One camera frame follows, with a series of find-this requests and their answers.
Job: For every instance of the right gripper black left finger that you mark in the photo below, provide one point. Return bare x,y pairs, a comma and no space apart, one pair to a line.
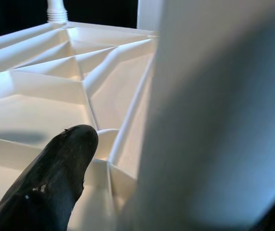
48,180

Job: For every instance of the white plastic table top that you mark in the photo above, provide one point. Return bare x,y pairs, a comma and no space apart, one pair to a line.
43,108

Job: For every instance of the white plastic table leg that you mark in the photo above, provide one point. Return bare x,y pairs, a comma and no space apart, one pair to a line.
212,120
56,12

